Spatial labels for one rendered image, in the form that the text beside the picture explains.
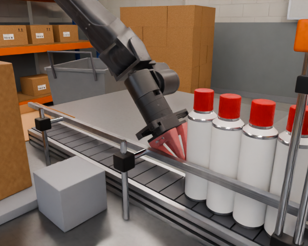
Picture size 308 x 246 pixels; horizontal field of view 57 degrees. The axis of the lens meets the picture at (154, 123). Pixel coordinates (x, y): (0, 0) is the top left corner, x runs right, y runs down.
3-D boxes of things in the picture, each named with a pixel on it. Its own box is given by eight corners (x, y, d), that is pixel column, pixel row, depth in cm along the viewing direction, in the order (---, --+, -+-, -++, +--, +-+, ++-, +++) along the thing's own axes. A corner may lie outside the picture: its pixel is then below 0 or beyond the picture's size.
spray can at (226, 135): (241, 207, 51) (254, 95, 44) (224, 220, 47) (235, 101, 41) (217, 195, 54) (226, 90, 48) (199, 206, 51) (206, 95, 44)
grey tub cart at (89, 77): (91, 120, 367) (85, 43, 336) (138, 125, 351) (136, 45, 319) (50, 148, 287) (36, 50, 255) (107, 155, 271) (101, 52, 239)
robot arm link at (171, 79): (103, 60, 60) (127, 35, 54) (138, 58, 69) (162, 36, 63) (128, 110, 59) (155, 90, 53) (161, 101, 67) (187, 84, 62)
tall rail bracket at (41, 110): (71, 162, 78) (65, 104, 72) (46, 172, 73) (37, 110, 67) (65, 158, 80) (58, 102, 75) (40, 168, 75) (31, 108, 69)
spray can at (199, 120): (216, 193, 55) (225, 89, 48) (203, 206, 51) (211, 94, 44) (192, 184, 58) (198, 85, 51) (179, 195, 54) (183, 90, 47)
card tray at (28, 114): (76, 127, 104) (75, 116, 103) (2, 149, 86) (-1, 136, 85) (37, 111, 124) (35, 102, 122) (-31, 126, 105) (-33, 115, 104)
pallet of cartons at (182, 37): (212, 102, 449) (219, 7, 403) (193, 116, 381) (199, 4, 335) (147, 93, 504) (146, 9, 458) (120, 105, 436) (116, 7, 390)
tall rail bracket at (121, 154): (152, 208, 59) (151, 133, 53) (125, 225, 54) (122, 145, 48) (141, 201, 61) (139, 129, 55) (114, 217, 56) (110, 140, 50)
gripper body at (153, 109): (191, 115, 57) (173, 84, 58) (158, 130, 50) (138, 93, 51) (171, 129, 62) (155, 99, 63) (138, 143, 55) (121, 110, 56)
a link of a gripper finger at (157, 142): (209, 152, 55) (186, 111, 56) (188, 166, 50) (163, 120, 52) (187, 163, 60) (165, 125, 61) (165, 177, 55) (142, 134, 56)
